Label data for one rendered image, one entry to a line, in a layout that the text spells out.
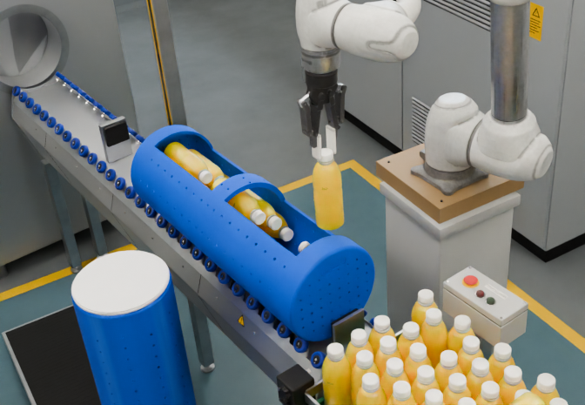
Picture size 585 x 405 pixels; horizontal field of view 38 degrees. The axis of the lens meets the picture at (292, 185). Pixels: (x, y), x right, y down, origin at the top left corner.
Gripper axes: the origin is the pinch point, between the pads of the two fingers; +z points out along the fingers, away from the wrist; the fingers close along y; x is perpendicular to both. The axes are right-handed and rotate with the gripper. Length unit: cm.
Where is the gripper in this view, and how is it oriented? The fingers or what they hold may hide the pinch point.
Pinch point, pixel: (324, 143)
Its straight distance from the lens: 209.2
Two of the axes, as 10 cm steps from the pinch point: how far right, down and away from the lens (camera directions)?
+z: 0.5, 8.3, 5.5
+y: -8.0, 3.7, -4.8
